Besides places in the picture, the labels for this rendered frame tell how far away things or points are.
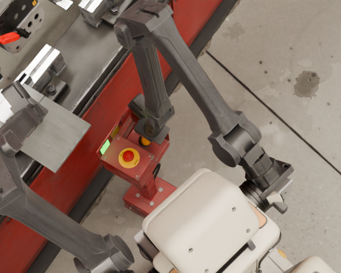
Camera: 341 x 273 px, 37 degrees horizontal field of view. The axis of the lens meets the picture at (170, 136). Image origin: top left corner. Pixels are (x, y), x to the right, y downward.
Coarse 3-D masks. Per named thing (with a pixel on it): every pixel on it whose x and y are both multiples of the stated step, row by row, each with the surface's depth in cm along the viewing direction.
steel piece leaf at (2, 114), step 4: (4, 100) 158; (0, 104) 158; (4, 104) 158; (8, 104) 158; (0, 108) 157; (4, 108) 157; (8, 108) 157; (0, 112) 157; (4, 112) 157; (8, 112) 157; (0, 116) 156; (4, 116) 156; (8, 116) 156; (0, 120) 156; (4, 120) 156
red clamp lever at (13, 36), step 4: (16, 28) 137; (20, 28) 136; (12, 32) 133; (16, 32) 135; (20, 32) 135; (24, 32) 136; (28, 32) 136; (0, 36) 130; (4, 36) 130; (8, 36) 131; (12, 36) 132; (16, 36) 133; (20, 36) 135; (24, 36) 136; (28, 36) 137; (0, 40) 129; (4, 40) 130; (8, 40) 131; (12, 40) 132; (16, 40) 134
